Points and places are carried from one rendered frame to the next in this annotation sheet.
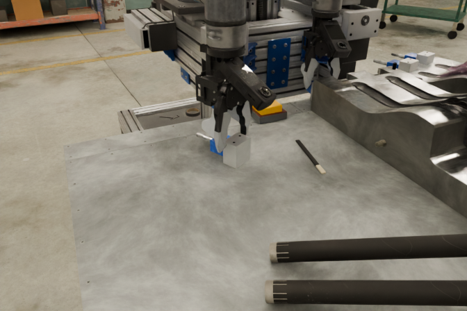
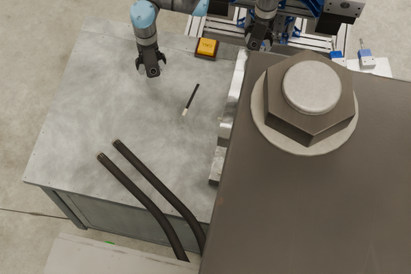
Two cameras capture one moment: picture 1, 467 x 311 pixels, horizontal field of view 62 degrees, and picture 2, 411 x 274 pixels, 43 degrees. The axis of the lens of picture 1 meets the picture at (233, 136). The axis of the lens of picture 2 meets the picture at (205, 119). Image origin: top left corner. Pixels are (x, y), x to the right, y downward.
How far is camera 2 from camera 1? 1.44 m
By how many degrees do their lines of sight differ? 42
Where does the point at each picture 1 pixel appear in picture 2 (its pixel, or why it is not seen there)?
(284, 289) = (100, 158)
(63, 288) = not seen: hidden behind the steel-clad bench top
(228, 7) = (137, 32)
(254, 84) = (150, 64)
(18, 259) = (95, 6)
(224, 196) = (126, 100)
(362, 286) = (118, 175)
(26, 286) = not seen: hidden behind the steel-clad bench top
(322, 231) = (145, 144)
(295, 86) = (293, 11)
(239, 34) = (145, 41)
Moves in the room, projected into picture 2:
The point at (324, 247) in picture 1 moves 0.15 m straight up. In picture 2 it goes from (125, 153) to (119, 136)
